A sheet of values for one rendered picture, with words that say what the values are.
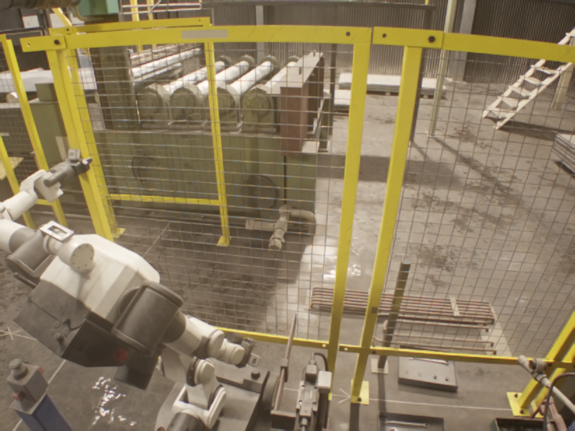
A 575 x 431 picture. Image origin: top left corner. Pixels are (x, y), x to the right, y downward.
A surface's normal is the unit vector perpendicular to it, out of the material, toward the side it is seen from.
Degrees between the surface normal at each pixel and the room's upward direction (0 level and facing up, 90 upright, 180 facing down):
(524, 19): 90
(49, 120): 90
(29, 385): 90
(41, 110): 90
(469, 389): 0
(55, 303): 25
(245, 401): 0
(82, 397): 0
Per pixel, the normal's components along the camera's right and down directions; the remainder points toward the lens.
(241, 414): 0.00, -0.85
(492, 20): -0.16, 0.51
